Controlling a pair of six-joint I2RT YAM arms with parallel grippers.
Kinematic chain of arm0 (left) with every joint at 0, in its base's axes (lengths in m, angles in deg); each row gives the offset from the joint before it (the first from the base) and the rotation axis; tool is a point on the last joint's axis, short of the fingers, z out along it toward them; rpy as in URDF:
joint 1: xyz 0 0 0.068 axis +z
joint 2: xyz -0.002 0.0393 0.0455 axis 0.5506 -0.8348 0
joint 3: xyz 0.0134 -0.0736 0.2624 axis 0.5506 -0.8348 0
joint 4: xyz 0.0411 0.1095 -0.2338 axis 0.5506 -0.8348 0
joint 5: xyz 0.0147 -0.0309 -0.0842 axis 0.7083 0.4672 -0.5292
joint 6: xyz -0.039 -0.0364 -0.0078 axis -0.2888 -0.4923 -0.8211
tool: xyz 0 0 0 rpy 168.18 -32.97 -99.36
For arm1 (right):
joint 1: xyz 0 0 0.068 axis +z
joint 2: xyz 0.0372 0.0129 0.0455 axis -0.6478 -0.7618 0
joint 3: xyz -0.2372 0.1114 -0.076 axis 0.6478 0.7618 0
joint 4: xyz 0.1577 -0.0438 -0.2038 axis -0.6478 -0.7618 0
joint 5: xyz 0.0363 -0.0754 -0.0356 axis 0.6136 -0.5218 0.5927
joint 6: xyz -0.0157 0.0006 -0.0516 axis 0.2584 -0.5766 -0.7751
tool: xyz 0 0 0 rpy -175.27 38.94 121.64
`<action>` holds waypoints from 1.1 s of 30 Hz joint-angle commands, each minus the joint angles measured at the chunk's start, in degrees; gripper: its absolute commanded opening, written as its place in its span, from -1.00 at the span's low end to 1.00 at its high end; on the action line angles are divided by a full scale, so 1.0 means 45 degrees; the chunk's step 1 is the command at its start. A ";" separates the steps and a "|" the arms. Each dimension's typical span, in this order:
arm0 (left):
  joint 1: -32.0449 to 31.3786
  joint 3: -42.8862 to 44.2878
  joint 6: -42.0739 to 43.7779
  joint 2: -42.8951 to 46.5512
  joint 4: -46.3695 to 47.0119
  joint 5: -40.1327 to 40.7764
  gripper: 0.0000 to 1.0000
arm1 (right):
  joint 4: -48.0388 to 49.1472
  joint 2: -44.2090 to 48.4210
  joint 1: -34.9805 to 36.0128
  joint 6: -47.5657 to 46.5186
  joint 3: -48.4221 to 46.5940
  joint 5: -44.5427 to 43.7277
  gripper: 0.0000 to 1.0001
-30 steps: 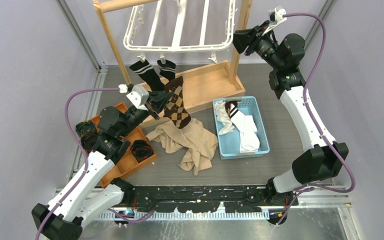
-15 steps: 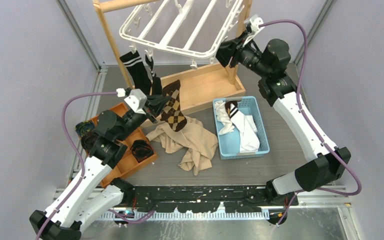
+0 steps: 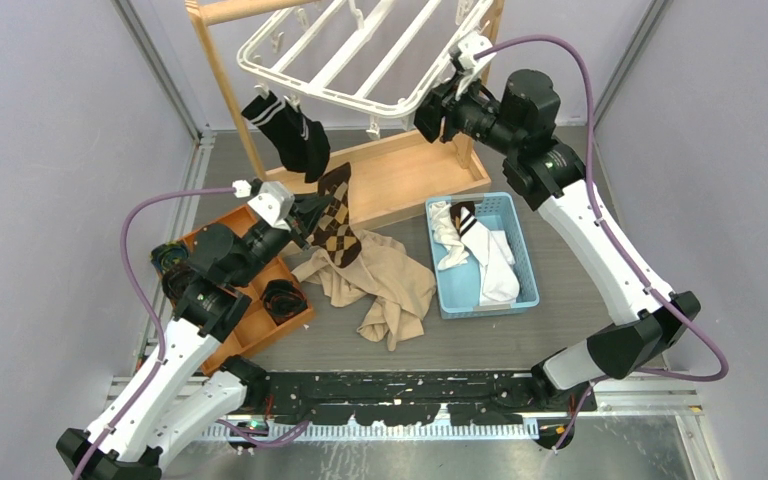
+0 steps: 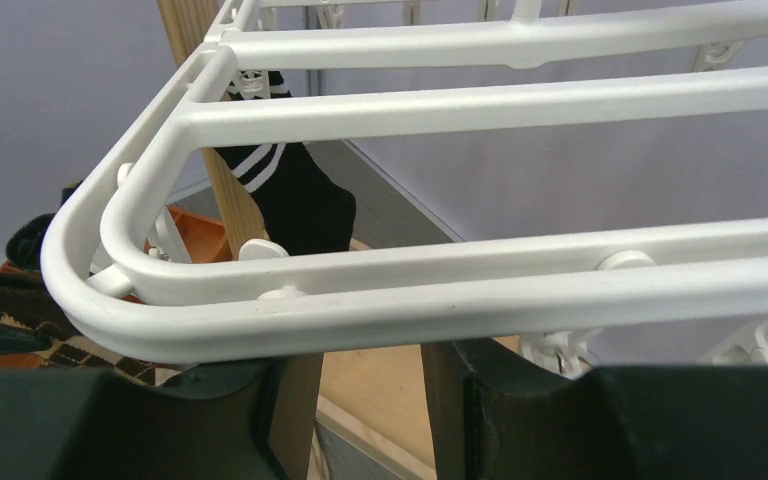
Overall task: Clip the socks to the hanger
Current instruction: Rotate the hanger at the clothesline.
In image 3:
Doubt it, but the rolled dark green sock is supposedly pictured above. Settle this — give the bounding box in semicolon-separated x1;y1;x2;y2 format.
161;263;198;305

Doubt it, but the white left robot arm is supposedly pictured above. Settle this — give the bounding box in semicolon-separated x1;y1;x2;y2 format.
56;192;331;479

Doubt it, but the brown argyle sock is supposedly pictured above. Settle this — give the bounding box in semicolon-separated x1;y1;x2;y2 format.
312;163;362;268

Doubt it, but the beige crumpled cloth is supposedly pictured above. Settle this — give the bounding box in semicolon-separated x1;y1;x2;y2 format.
292;230;437;351

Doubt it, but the rolled dark patterned sock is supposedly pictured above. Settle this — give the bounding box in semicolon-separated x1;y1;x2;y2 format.
150;241;189;275

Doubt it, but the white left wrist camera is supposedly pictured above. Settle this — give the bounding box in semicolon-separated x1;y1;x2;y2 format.
231;178;295;231

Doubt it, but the wooden hanger stand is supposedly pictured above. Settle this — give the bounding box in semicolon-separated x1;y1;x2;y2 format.
185;1;503;229

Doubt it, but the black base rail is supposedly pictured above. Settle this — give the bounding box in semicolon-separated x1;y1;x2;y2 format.
237;370;595;427

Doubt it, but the black white-striped sock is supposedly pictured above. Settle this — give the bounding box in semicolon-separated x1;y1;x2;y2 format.
241;93;308;173
286;108;331;184

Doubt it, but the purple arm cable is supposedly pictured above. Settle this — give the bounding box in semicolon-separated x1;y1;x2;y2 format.
71;187;312;480
473;34;731;452

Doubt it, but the rolled black sock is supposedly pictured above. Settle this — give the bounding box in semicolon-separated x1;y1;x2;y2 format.
261;279;308;325

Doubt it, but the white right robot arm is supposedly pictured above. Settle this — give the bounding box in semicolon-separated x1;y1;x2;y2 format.
414;69;701;411

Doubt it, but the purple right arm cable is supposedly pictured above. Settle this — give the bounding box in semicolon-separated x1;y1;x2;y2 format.
473;34;731;452

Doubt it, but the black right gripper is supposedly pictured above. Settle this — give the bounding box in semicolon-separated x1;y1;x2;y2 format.
399;70;520;157

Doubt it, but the light blue plastic basket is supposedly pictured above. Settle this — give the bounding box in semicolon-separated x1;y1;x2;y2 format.
425;192;539;319

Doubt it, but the white plastic clip hanger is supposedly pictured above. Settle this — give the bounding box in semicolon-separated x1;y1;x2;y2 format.
236;1;493;139

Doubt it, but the white black-striped sock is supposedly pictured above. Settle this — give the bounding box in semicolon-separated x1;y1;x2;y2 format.
450;201;520;306

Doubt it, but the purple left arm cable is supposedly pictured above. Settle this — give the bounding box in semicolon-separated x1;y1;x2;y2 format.
71;187;312;480

